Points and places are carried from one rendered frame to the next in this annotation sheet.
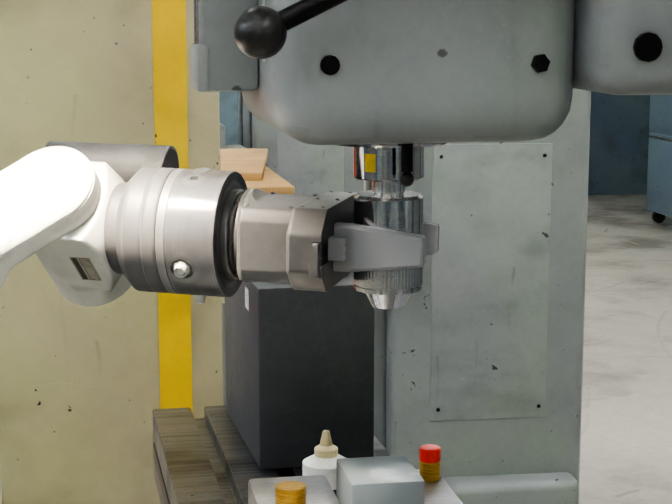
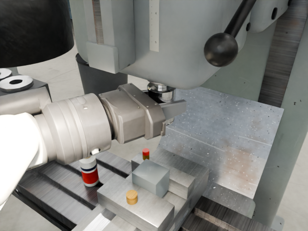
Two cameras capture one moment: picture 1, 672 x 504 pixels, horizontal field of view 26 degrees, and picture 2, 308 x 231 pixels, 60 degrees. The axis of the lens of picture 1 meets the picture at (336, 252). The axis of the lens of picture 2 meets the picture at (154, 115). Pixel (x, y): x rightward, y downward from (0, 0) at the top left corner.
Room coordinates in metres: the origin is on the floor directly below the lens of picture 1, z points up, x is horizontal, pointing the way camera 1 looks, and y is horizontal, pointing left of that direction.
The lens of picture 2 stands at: (0.71, 0.25, 1.46)
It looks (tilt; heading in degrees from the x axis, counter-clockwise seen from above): 33 degrees down; 314
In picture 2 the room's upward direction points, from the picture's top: straight up
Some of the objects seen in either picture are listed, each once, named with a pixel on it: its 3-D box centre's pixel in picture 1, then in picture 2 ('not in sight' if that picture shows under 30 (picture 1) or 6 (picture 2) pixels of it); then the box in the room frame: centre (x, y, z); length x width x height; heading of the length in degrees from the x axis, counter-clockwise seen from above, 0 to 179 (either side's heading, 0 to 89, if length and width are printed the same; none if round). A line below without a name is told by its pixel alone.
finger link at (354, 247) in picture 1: (376, 250); (171, 111); (0.94, -0.03, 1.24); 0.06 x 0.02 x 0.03; 76
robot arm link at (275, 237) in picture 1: (258, 238); (111, 119); (1.00, 0.05, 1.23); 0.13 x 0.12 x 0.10; 166
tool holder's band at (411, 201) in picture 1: (388, 200); (161, 87); (0.97, -0.04, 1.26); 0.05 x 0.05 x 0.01
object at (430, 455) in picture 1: (430, 463); (145, 154); (1.05, -0.07, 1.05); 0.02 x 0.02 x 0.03
